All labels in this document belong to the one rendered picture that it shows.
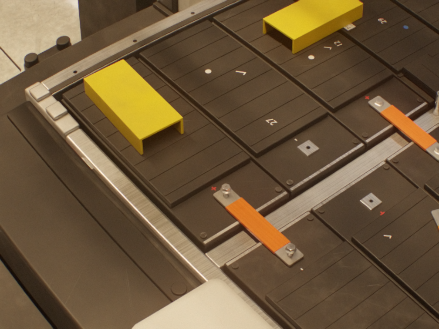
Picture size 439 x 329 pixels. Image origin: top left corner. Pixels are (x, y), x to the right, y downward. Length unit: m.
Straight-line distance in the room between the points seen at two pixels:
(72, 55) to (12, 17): 1.65
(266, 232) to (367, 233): 0.13
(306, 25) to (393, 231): 0.40
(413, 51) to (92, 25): 1.24
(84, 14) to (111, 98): 1.21
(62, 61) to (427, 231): 0.76
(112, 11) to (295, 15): 1.01
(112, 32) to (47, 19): 1.56
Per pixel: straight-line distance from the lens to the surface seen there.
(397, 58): 1.50
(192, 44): 1.50
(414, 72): 1.47
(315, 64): 1.46
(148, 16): 1.77
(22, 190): 1.17
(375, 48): 1.51
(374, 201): 1.28
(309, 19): 1.50
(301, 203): 1.29
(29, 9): 3.37
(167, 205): 1.27
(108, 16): 2.47
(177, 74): 1.44
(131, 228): 1.10
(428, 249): 1.23
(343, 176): 1.33
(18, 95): 1.65
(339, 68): 1.46
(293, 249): 1.20
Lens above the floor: 1.95
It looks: 47 degrees down
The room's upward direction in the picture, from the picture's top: straight up
